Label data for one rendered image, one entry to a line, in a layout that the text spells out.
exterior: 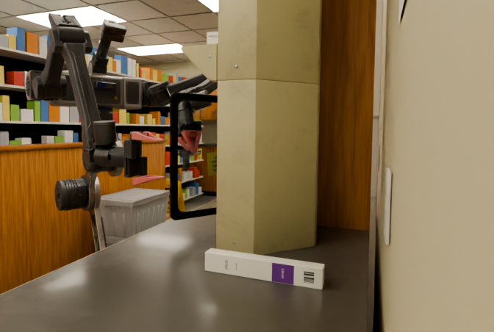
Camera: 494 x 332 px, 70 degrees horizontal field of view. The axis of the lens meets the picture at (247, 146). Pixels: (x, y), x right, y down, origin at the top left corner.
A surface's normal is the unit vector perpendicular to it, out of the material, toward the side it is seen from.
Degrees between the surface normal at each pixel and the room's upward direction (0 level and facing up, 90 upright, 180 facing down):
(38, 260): 90
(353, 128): 90
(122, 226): 95
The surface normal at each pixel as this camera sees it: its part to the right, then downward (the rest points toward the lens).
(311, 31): 0.43, 0.05
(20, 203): 0.94, 0.03
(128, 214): -0.33, 0.14
